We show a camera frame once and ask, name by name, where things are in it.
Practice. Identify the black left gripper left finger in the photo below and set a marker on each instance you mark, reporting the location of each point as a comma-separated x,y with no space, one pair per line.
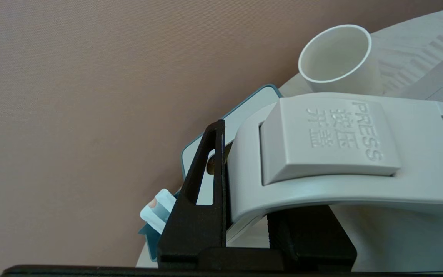
194,227

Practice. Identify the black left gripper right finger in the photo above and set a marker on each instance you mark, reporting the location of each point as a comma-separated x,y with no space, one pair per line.
313,238

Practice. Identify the white electric kettle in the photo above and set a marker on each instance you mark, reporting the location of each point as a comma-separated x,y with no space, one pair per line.
321,134

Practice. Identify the white sachet packets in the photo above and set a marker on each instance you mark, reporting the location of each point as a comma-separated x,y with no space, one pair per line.
158,209

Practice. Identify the grey-blue tissue box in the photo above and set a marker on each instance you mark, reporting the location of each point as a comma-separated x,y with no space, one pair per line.
244,111

